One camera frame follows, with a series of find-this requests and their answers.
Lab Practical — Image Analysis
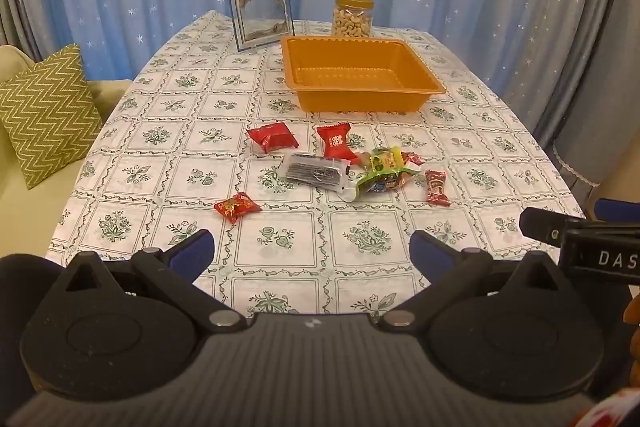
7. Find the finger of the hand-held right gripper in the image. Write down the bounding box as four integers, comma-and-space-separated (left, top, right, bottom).
520, 207, 591, 249
595, 198, 640, 222

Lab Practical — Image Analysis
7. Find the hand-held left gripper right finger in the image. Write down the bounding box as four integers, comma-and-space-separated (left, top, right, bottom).
382, 229, 566, 328

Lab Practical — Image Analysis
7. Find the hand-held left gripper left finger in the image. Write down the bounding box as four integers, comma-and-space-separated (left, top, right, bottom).
65, 229, 247, 334

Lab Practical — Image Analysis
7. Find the red gold candy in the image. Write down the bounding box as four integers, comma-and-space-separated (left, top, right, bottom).
214, 192, 263, 224

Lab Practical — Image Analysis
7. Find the red white twisted candy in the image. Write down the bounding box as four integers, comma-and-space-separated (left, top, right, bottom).
424, 169, 452, 206

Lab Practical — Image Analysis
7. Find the green white snack pouch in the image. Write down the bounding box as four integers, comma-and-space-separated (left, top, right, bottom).
352, 167, 418, 202

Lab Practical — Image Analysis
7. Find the yellow green candy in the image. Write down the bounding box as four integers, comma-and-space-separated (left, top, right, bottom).
367, 146, 408, 172

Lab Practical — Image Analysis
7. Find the clear packet of dark snack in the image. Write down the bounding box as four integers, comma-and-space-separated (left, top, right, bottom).
276, 152, 353, 194

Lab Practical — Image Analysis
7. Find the shiny red snack packet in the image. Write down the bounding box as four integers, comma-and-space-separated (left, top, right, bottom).
246, 120, 300, 154

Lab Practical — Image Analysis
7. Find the red white-print snack packet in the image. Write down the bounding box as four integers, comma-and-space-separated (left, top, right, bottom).
316, 122, 360, 164

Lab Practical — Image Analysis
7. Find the orange plastic tray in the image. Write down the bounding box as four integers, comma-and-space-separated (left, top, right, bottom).
280, 34, 447, 114

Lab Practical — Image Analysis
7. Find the person's right hand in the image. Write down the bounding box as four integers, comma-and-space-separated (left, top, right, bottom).
622, 292, 640, 370

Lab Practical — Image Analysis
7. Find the red white printed cloth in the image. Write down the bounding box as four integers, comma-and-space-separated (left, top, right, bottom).
575, 389, 640, 427

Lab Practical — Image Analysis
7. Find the grey curtain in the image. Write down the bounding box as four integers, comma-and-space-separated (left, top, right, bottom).
525, 0, 621, 148

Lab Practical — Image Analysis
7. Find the cream sofa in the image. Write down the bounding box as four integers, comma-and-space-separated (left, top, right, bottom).
0, 44, 133, 268

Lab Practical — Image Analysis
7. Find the green zigzag cushion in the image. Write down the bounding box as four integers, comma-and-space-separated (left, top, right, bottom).
0, 43, 103, 190

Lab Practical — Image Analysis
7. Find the cashew jar with gold lid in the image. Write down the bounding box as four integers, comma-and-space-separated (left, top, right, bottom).
331, 0, 375, 38

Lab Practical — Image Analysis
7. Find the blue framed sand picture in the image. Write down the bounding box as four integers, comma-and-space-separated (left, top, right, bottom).
223, 0, 293, 52

